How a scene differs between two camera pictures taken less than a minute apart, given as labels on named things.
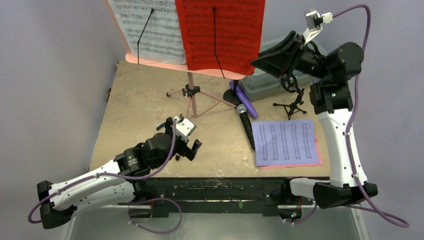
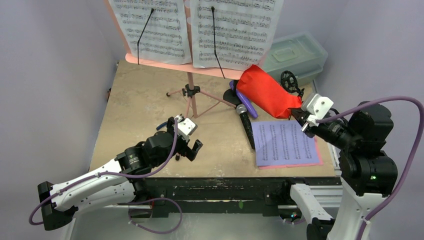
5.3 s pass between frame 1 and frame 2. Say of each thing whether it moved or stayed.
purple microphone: stayed
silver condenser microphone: stayed
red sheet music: moved
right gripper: moved
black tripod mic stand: stayed
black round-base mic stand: stayed
